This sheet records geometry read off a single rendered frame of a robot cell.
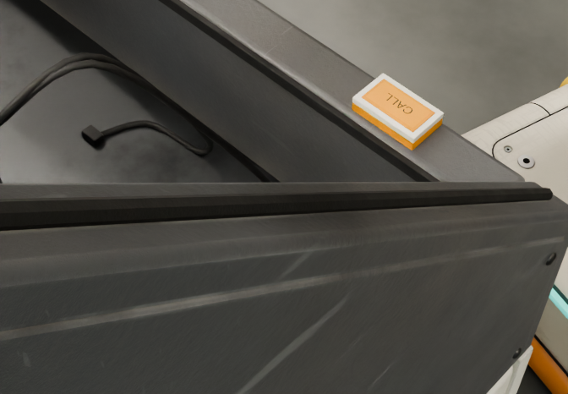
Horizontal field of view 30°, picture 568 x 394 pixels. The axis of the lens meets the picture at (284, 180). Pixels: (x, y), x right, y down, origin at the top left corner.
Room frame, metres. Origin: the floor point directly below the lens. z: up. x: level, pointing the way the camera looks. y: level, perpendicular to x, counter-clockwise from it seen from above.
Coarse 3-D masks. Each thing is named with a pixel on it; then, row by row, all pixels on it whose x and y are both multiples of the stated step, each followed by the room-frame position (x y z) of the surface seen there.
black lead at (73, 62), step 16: (64, 64) 0.42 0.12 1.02; (80, 64) 0.42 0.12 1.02; (96, 64) 0.42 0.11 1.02; (112, 64) 0.43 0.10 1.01; (48, 80) 0.41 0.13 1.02; (144, 80) 0.44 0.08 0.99; (16, 96) 0.41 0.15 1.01; (32, 96) 0.41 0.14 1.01; (160, 96) 0.44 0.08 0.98; (0, 112) 0.40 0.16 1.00; (176, 112) 0.44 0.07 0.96; (112, 128) 0.53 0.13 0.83; (128, 128) 0.54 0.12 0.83; (160, 128) 0.54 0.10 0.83; (208, 128) 0.45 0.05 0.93; (96, 144) 0.52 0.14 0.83; (208, 144) 0.51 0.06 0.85; (224, 144) 0.45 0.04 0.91; (240, 160) 0.45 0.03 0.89; (256, 176) 0.46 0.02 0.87
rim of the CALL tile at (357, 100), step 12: (372, 84) 0.46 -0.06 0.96; (396, 84) 0.46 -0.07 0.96; (360, 96) 0.45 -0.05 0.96; (372, 108) 0.44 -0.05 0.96; (432, 108) 0.44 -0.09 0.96; (384, 120) 0.43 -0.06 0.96; (432, 120) 0.43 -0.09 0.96; (396, 132) 0.43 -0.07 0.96; (408, 132) 0.42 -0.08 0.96; (420, 132) 0.42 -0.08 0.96
